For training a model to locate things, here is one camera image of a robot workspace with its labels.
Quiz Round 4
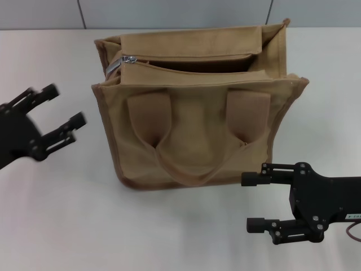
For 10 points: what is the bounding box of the khaki canvas food bag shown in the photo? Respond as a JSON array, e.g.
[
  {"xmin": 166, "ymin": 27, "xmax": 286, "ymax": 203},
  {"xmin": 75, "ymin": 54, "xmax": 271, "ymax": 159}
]
[{"xmin": 91, "ymin": 18, "xmax": 310, "ymax": 190}]

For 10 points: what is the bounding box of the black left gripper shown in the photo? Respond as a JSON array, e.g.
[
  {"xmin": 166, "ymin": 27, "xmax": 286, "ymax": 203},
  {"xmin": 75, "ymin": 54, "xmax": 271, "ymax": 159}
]
[{"xmin": 0, "ymin": 83, "xmax": 87, "ymax": 171}]

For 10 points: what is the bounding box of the right gripper cable with plug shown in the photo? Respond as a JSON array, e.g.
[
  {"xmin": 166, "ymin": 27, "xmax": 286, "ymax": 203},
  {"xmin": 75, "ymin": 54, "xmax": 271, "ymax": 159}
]
[{"xmin": 346, "ymin": 222, "xmax": 361, "ymax": 243}]

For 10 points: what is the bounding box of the silver metal zipper slider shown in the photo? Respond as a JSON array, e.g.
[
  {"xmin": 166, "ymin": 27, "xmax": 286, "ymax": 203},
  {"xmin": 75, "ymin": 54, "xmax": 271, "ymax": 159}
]
[{"xmin": 106, "ymin": 55, "xmax": 138, "ymax": 76}]

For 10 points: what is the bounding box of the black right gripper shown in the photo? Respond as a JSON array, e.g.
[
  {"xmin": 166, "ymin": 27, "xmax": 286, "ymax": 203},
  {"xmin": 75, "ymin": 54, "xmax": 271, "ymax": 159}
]
[{"xmin": 241, "ymin": 162, "xmax": 361, "ymax": 245}]

